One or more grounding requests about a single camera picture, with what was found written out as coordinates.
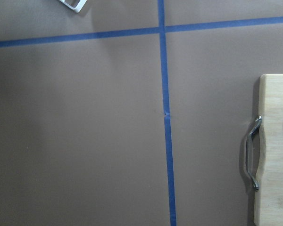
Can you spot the white wire cup rack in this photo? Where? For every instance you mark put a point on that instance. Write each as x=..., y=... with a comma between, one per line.
x=75, y=6

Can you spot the bamboo cutting board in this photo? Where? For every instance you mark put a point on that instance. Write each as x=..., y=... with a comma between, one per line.
x=268, y=180

